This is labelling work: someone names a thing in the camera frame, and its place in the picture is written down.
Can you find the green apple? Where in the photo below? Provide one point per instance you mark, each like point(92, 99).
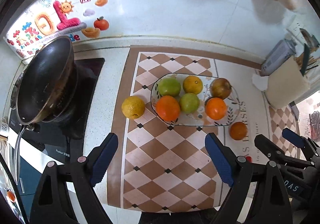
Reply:
point(169, 86)
point(189, 103)

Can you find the front green apple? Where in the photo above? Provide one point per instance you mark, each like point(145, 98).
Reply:
point(189, 103)

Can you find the dark brown apple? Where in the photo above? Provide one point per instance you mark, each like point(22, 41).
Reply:
point(220, 88)

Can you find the grey metal canister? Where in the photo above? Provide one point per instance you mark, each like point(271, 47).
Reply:
point(283, 50)

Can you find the cream utensil holder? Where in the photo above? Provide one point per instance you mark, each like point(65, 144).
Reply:
point(286, 84)

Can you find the checkered brown table mat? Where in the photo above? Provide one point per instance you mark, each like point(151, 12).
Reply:
point(165, 168)

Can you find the right orange on plate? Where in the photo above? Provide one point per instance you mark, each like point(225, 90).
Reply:
point(215, 108)

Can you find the back green apple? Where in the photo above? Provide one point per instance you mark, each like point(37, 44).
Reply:
point(169, 86)

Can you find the red cherry tomato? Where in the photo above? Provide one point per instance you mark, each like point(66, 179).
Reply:
point(249, 158)

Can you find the dark orange off plate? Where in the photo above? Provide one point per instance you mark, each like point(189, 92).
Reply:
point(238, 131)

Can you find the floral oval plate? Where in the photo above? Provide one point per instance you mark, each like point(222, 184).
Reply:
point(199, 118)

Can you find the yellow orange on plate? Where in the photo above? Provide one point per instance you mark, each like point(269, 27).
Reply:
point(192, 84)

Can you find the black frying pan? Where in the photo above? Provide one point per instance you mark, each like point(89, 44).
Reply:
point(47, 87)

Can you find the colourful wall sticker sheet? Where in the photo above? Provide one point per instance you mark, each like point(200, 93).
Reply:
point(45, 20)

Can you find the white crumpled paper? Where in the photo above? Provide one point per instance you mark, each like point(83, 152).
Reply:
point(260, 82)

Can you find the yellow lemon off plate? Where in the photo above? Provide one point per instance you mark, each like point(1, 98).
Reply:
point(133, 107)

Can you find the left orange on plate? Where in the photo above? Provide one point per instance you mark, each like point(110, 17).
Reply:
point(168, 108)

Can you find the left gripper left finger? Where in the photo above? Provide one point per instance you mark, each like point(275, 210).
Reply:
point(52, 204)

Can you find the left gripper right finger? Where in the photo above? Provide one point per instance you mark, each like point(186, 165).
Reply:
point(270, 202)

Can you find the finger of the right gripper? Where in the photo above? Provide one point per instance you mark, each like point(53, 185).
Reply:
point(308, 147)
point(273, 152)

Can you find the black induction cooktop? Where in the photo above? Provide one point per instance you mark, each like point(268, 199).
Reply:
point(61, 135)

